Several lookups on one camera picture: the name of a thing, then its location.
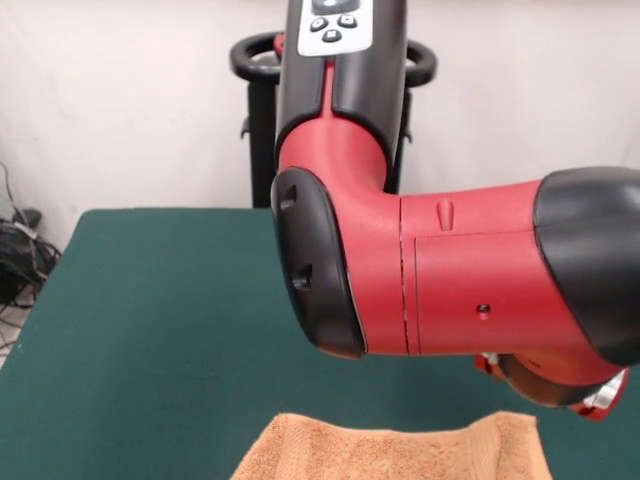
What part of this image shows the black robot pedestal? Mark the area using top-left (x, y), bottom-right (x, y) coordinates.
top-left (229, 32), bottom-right (439, 209)

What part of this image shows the dark green table cloth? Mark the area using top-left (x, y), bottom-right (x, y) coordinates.
top-left (0, 208), bottom-right (640, 480)

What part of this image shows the black floor cable tangle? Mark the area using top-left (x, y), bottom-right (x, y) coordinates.
top-left (0, 159), bottom-right (64, 351)

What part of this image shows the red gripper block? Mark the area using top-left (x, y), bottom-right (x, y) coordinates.
top-left (473, 351), bottom-right (632, 424)

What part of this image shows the orange terry towel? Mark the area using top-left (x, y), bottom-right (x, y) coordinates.
top-left (229, 410), bottom-right (554, 480)

